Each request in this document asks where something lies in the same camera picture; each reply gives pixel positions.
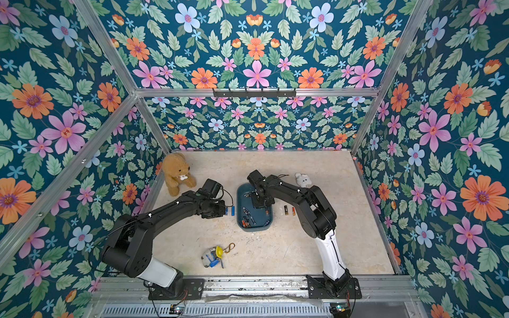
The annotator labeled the teal plastic storage box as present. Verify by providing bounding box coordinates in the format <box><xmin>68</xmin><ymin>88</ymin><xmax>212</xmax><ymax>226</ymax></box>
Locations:
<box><xmin>236</xmin><ymin>183</ymin><xmax>274</xmax><ymax>232</ymax></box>

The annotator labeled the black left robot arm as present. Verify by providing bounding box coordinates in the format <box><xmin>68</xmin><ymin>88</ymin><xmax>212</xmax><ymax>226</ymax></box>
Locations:
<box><xmin>101</xmin><ymin>188</ymin><xmax>226</xmax><ymax>288</ymax></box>

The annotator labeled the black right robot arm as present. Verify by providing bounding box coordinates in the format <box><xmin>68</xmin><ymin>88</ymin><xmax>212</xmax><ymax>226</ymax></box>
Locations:
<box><xmin>247</xmin><ymin>170</ymin><xmax>351</xmax><ymax>282</ymax></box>

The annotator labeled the white plush toy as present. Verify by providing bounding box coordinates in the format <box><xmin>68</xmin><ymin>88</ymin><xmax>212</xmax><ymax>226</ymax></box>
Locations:
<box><xmin>295</xmin><ymin>173</ymin><xmax>313</xmax><ymax>188</ymax></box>

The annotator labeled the brown teddy bear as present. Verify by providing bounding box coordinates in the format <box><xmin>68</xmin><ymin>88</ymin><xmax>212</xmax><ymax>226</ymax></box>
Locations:
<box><xmin>162</xmin><ymin>153</ymin><xmax>197</xmax><ymax>197</ymax></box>

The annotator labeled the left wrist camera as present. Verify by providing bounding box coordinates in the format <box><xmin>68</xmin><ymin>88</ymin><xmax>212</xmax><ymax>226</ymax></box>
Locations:
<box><xmin>199</xmin><ymin>179</ymin><xmax>223</xmax><ymax>199</ymax></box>

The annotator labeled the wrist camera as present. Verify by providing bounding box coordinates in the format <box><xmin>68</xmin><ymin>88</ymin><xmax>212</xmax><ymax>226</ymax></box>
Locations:
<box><xmin>199</xmin><ymin>179</ymin><xmax>223</xmax><ymax>199</ymax></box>
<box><xmin>247</xmin><ymin>170</ymin><xmax>265</xmax><ymax>188</ymax></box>

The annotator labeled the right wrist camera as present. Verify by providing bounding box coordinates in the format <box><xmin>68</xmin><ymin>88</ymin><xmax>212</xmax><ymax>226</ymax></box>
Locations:
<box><xmin>247</xmin><ymin>170</ymin><xmax>265</xmax><ymax>188</ymax></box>

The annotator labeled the keychain toy with yellow cap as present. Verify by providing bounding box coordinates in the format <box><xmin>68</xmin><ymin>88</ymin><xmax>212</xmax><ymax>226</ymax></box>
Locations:
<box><xmin>201</xmin><ymin>242</ymin><xmax>235</xmax><ymax>268</ymax></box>

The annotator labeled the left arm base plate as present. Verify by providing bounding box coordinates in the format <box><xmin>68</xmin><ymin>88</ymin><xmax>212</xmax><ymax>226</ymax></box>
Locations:
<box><xmin>148</xmin><ymin>278</ymin><xmax>205</xmax><ymax>301</ymax></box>

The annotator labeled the black hook rail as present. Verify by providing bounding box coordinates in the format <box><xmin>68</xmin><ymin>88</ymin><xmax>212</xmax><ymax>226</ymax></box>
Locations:
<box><xmin>212</xmin><ymin>88</ymin><xmax>297</xmax><ymax>99</ymax></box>

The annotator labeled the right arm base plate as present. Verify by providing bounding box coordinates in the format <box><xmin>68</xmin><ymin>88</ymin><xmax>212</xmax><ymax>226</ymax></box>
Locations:
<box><xmin>306</xmin><ymin>274</ymin><xmax>363</xmax><ymax>299</ymax></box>

